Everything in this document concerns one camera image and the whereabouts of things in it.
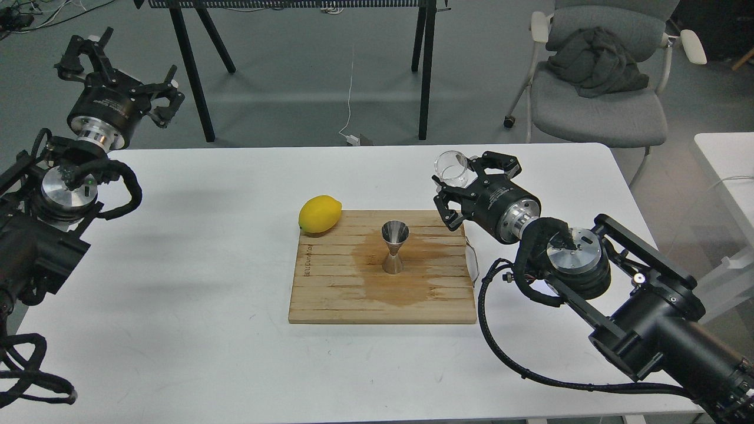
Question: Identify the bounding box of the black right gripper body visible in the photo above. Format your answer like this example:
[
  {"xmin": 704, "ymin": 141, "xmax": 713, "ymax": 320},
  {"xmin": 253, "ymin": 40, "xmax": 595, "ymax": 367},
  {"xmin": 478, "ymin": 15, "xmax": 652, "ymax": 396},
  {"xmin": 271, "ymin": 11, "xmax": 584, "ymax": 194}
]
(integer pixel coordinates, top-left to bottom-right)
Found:
[{"xmin": 465, "ymin": 174, "xmax": 541, "ymax": 245}]

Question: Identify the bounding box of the white cable with plug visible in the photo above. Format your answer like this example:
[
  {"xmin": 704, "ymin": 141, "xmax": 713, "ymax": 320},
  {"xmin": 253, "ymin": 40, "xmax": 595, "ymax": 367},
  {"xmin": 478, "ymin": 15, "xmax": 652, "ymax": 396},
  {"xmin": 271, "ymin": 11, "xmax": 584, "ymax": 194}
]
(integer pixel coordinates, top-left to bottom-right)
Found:
[{"xmin": 338, "ymin": 47, "xmax": 363, "ymax": 147}]

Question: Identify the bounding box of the clear plastic measuring cup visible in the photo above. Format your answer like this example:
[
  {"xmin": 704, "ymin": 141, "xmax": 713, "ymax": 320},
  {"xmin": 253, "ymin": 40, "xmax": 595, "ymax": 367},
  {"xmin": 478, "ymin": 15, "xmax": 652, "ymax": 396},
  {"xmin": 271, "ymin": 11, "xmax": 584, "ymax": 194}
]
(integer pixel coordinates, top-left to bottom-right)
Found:
[{"xmin": 434, "ymin": 150, "xmax": 472, "ymax": 188}]

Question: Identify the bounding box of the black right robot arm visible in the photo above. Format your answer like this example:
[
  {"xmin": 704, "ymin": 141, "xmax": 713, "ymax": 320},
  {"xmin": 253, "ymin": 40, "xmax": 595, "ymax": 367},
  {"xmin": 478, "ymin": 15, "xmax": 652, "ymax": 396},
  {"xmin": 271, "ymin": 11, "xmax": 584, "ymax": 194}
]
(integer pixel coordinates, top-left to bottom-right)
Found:
[{"xmin": 433, "ymin": 150, "xmax": 753, "ymax": 423}]

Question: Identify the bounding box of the yellow lemon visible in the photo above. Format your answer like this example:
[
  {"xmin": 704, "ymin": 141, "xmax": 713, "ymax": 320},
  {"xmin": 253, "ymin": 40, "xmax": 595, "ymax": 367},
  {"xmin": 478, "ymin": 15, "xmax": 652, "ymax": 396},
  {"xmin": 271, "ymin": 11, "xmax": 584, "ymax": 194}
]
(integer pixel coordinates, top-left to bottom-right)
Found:
[{"xmin": 298, "ymin": 195, "xmax": 342, "ymax": 233}]

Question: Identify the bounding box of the steel jigger shaker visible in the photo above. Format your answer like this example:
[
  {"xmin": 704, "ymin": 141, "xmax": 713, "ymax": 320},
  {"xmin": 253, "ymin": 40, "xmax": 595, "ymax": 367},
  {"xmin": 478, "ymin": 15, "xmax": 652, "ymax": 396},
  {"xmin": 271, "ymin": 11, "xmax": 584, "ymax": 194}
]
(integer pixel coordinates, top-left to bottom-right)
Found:
[{"xmin": 381, "ymin": 220, "xmax": 410, "ymax": 276}]

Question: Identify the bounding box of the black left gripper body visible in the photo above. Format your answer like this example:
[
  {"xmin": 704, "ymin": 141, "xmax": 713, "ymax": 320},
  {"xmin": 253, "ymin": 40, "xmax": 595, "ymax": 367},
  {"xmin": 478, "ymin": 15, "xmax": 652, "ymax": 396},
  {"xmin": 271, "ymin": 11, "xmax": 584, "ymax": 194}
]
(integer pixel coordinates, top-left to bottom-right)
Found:
[{"xmin": 67, "ymin": 74, "xmax": 153, "ymax": 150}]

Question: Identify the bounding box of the black trestle table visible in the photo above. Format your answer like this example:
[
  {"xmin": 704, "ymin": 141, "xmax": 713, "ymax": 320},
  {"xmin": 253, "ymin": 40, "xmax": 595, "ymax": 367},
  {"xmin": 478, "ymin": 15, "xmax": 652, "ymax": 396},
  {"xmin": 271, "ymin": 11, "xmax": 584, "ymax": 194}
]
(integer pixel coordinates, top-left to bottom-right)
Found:
[{"xmin": 121, "ymin": 5, "xmax": 452, "ymax": 148}]

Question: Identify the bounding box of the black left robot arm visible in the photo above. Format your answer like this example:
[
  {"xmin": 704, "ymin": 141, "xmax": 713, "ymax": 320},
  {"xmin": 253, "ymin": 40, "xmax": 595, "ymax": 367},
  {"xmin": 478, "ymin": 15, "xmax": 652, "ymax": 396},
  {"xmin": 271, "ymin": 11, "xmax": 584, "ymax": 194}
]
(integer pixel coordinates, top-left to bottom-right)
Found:
[{"xmin": 1, "ymin": 28, "xmax": 185, "ymax": 407}]

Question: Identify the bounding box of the grey office chair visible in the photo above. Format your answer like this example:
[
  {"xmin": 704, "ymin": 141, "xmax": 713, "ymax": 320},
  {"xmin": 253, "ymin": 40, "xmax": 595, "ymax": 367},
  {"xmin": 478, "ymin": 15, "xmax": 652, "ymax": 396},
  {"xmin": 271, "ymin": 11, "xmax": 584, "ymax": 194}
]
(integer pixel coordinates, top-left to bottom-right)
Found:
[{"xmin": 503, "ymin": 1, "xmax": 707, "ymax": 181}]

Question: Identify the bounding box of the wooden cutting board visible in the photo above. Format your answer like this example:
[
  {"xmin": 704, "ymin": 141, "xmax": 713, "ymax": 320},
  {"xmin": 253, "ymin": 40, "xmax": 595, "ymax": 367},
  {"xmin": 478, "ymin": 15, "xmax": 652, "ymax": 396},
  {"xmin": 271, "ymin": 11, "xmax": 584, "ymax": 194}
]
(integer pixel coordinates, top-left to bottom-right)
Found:
[{"xmin": 288, "ymin": 210, "xmax": 477, "ymax": 324}]

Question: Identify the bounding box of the white side table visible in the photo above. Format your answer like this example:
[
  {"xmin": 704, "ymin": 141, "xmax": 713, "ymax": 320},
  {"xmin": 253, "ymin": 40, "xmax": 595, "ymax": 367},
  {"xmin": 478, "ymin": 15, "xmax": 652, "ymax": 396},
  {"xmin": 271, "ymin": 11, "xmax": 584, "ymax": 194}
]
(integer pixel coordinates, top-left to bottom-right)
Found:
[{"xmin": 692, "ymin": 132, "xmax": 753, "ymax": 324}]

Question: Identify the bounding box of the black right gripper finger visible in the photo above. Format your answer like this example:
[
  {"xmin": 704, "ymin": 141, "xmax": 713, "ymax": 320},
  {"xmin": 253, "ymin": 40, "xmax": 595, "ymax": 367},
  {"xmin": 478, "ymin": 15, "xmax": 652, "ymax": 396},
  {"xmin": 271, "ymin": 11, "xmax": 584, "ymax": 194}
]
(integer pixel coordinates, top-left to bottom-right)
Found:
[
  {"xmin": 432, "ymin": 176, "xmax": 479, "ymax": 231},
  {"xmin": 467, "ymin": 152, "xmax": 521, "ymax": 190}
]

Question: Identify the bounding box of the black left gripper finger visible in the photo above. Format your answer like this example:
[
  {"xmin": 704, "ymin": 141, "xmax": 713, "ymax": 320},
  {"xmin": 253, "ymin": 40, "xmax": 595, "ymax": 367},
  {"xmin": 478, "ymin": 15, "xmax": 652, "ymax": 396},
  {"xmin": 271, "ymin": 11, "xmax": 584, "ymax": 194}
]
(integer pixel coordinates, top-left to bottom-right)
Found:
[
  {"xmin": 54, "ymin": 26, "xmax": 124, "ymax": 83},
  {"xmin": 127, "ymin": 65, "xmax": 185, "ymax": 128}
]

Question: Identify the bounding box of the dark green cloth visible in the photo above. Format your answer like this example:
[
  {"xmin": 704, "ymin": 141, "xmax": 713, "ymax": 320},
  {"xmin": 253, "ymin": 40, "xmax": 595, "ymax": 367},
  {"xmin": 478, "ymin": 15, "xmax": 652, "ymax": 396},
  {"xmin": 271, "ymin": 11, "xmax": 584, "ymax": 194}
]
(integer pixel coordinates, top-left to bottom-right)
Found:
[{"xmin": 545, "ymin": 26, "xmax": 649, "ymax": 98}]

